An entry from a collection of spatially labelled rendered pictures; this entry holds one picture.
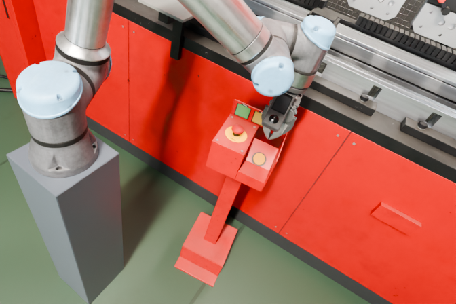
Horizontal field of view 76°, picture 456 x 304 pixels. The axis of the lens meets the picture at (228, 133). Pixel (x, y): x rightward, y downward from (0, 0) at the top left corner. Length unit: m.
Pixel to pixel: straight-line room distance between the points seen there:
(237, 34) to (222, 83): 0.67
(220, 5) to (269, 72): 0.13
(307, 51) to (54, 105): 0.52
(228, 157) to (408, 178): 0.62
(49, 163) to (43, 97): 0.18
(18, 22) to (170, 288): 1.45
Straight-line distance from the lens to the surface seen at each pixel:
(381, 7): 1.02
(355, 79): 1.11
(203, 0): 0.48
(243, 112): 0.96
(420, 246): 1.39
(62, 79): 0.68
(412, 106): 1.14
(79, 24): 0.71
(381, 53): 1.35
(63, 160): 0.76
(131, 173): 1.75
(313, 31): 0.65
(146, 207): 1.63
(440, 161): 1.12
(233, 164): 0.91
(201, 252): 1.41
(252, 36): 0.50
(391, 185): 1.19
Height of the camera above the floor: 1.39
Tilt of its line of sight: 42 degrees down
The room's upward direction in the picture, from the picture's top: 18 degrees clockwise
